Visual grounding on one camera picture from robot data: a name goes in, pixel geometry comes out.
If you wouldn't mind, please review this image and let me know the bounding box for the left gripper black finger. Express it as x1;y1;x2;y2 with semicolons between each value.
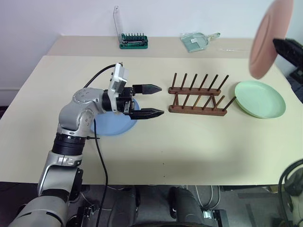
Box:
129;108;165;121
132;83;163;96

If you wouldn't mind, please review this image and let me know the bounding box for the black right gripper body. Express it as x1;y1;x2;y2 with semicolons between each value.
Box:
284;38;303;70

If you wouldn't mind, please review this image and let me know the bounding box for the wooden dish rack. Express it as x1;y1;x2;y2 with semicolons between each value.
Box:
168;72;237;117

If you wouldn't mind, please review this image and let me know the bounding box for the grey cable under table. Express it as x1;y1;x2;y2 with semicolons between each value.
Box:
193;185;222;209

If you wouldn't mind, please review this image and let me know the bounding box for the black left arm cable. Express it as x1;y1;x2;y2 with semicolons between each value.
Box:
84;64;116;227

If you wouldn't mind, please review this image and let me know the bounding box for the green screwdriver bit case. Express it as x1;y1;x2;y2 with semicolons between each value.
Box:
112;5;149;51

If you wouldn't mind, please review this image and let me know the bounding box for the blue plate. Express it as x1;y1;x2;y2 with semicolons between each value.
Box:
91;98;142;137

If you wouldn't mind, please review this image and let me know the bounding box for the pink plate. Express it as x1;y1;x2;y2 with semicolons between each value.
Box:
248;0;294;80

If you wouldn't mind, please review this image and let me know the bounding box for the green plate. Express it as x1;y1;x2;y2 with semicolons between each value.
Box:
234;80;286;120

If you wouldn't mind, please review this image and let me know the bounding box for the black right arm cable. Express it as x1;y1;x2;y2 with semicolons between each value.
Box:
277;159;303;227

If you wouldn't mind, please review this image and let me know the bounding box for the dark rounded shape under table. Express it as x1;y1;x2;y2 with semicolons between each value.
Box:
167;186;203;227
99;185;141;227

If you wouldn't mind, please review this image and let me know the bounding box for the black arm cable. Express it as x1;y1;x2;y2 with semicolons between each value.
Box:
277;159;303;227
84;64;116;227

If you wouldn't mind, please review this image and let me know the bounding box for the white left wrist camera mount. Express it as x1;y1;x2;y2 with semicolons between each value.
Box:
107;62;130;114

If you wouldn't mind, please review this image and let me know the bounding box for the dark grey bulky object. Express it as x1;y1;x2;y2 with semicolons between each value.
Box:
288;68;303;103

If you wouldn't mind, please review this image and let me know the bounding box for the clear green dustpan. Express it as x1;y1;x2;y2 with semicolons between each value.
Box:
179;32;222;53

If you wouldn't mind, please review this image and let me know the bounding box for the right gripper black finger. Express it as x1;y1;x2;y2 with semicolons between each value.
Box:
272;38;294;57

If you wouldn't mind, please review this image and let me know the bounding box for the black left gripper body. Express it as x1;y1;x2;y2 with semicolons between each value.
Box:
116;86;140;116

